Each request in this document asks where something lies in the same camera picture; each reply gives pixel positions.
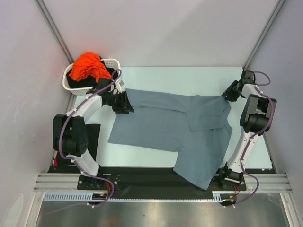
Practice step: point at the red folded garment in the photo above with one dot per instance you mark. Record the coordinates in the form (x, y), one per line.
(55, 162)

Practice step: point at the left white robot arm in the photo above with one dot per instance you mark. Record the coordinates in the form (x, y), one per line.
(70, 137)

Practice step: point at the folded black t-shirt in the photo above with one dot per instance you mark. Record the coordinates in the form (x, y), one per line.
(93, 131)

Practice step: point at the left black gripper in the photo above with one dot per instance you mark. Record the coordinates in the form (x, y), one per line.
(124, 106)

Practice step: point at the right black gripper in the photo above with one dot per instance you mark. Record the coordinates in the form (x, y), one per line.
(230, 93)

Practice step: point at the aluminium front rail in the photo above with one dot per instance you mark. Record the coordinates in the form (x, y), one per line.
(268, 183)

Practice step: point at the left aluminium corner post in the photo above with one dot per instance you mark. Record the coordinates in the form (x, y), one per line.
(54, 29)

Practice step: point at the white plastic laundry basket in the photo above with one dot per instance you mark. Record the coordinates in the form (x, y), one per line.
(109, 62)

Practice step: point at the orange t-shirt in basket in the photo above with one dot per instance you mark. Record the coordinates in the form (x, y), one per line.
(89, 64)

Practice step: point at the aluminium corner post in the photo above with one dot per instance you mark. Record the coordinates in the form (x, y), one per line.
(268, 26)
(54, 29)

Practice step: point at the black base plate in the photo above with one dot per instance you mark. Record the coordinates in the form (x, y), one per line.
(142, 183)

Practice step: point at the grey-blue t-shirt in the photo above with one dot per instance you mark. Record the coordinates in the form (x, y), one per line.
(196, 127)

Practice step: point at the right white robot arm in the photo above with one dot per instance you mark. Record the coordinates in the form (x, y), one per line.
(255, 120)

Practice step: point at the right aluminium corner post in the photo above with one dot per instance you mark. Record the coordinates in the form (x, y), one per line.
(268, 26)

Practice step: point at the white slotted cable duct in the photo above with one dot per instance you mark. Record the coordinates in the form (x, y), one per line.
(88, 197)

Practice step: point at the black garment in basket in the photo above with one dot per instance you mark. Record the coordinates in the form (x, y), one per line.
(89, 81)

